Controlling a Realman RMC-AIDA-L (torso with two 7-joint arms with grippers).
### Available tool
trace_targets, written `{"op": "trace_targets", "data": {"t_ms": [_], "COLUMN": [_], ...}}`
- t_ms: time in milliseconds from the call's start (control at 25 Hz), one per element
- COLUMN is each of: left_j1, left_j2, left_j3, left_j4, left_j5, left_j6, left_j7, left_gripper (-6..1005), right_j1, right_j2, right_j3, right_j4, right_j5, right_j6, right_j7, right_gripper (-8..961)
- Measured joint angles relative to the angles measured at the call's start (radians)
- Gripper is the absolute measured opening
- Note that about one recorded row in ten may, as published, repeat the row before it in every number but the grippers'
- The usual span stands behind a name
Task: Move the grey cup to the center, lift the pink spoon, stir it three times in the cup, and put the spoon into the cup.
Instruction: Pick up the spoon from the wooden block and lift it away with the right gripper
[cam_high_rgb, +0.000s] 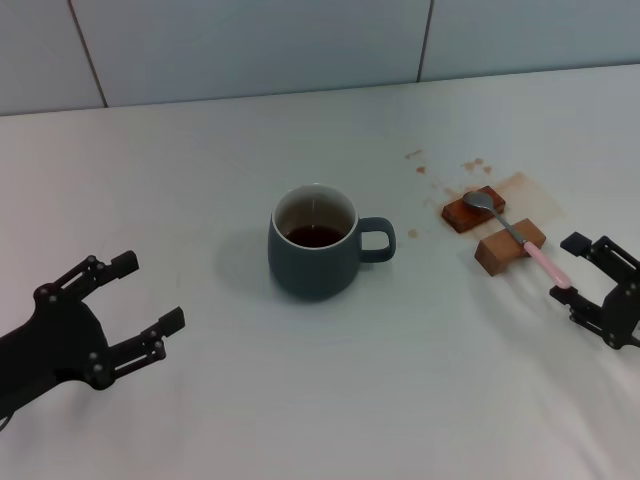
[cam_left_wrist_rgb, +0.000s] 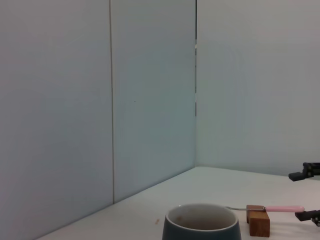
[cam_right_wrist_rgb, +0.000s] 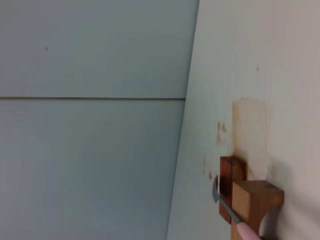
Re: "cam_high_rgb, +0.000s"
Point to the dark reddish wooden block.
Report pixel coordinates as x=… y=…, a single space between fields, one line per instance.
x=460 y=218

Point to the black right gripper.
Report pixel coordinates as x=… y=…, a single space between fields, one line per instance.
x=625 y=312

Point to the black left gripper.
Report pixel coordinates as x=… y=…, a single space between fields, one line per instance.
x=55 y=345

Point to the grey ceramic mug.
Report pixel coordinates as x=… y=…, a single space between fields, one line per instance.
x=312 y=270

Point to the brown liquid stain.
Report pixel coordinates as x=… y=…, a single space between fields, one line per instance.
x=526 y=187

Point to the dark brown coffee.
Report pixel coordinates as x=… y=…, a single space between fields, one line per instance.
x=315 y=236

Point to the light brown wooden block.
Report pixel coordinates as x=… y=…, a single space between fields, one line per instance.
x=495 y=256

